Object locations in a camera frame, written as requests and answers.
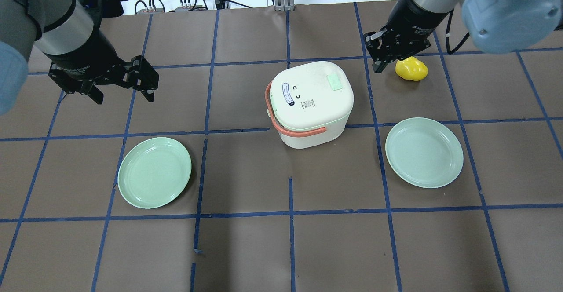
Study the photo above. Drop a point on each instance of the right green plate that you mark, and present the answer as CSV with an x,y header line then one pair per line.
x,y
424,152

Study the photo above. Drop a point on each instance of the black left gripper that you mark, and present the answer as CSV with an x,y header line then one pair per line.
x,y
85,54

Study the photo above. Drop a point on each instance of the white rice cooker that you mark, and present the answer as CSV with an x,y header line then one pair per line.
x,y
310,104

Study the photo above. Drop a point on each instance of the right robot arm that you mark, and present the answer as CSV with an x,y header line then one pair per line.
x,y
495,26

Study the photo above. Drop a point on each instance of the green plate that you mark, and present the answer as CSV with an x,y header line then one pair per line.
x,y
154,173
424,152

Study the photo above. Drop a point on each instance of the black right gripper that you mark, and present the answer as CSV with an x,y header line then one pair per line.
x,y
411,20

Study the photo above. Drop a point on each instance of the yellow toy pepper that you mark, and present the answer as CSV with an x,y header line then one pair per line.
x,y
411,69

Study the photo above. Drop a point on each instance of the left green plate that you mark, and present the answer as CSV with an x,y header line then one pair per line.
x,y
154,173

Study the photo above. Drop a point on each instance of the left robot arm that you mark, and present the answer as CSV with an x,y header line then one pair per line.
x,y
68,33

